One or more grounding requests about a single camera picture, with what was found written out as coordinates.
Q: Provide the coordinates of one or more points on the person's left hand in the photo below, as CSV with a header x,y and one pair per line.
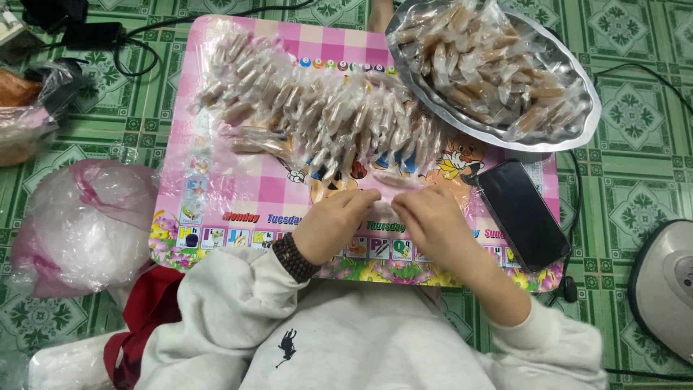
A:
x,y
330,225

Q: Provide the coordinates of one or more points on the person's right hand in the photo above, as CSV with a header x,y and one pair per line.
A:
x,y
444,227

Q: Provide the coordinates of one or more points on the person's right fingers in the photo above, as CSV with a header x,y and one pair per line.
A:
x,y
411,206

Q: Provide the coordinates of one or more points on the person's left fingers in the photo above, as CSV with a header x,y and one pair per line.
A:
x,y
357,199

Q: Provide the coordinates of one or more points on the clear brown candy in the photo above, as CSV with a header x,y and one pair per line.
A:
x,y
386,208

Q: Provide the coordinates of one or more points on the rows of wrapped candies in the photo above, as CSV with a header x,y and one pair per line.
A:
x,y
325,108

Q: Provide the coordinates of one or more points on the pink checked cartoon table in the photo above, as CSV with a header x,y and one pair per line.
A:
x,y
254,184

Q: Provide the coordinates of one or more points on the black smartphone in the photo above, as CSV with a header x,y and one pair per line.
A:
x,y
522,214

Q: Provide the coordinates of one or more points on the white sweatshirt with black logo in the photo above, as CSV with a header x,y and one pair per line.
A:
x,y
357,346

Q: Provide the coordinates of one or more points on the heap of wrapped candies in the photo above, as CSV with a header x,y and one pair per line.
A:
x,y
482,65

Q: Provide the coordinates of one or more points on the silver scalloped metal tray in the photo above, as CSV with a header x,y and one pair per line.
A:
x,y
574,130

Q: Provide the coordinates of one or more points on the person's bare leg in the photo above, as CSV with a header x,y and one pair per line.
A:
x,y
381,15

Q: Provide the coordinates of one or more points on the red cloth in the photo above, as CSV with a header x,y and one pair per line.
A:
x,y
149,309

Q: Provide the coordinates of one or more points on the grey round appliance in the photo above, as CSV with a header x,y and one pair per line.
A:
x,y
666,287

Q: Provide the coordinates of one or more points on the pink translucent plastic bag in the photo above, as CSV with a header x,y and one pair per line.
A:
x,y
81,227

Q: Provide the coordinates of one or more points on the black power adapter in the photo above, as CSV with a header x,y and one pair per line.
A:
x,y
92,36

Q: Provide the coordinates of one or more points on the white plastic packet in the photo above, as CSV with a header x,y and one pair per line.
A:
x,y
70,365

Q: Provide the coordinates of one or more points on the clear plastic bag with goods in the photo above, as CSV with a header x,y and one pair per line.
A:
x,y
27,119

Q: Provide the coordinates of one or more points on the black pouch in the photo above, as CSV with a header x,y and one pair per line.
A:
x,y
54,12

